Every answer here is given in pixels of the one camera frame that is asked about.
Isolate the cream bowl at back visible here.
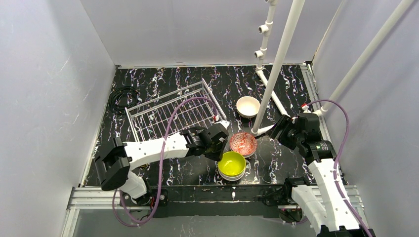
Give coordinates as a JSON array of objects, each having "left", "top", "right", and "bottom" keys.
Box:
[{"left": 236, "top": 96, "right": 260, "bottom": 119}]

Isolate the white wire dish rack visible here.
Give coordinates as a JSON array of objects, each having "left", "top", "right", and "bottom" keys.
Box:
[{"left": 125, "top": 79, "right": 227, "bottom": 142}]

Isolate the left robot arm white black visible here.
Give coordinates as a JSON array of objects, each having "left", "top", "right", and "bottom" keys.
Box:
[{"left": 94, "top": 120, "right": 230, "bottom": 199}]

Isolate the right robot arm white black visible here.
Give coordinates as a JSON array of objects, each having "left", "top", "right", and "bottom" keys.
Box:
[{"left": 267, "top": 113, "right": 375, "bottom": 237}]

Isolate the yellow-green bowl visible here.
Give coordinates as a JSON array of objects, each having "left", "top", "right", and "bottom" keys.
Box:
[{"left": 217, "top": 151, "right": 246, "bottom": 177}]

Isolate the white bowl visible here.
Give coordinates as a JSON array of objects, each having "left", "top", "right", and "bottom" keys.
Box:
[{"left": 218, "top": 170, "right": 245, "bottom": 182}]

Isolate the white PVC pipe frame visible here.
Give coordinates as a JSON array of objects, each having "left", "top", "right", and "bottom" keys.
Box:
[{"left": 251, "top": 0, "right": 413, "bottom": 136}]

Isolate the red patterned bowl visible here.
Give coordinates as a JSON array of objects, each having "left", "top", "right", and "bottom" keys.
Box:
[{"left": 229, "top": 132, "right": 257, "bottom": 158}]

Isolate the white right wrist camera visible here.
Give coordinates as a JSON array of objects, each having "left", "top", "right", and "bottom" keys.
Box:
[{"left": 301, "top": 104, "right": 312, "bottom": 114}]

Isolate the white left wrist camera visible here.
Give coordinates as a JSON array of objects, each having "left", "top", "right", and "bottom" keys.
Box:
[{"left": 213, "top": 115, "right": 231, "bottom": 129}]

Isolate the coiled black cable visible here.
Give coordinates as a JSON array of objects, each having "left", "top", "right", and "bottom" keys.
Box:
[{"left": 108, "top": 86, "right": 139, "bottom": 115}]

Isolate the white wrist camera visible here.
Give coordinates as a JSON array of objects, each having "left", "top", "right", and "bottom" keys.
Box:
[
  {"left": 213, "top": 115, "right": 231, "bottom": 129},
  {"left": 301, "top": 104, "right": 312, "bottom": 114}
]

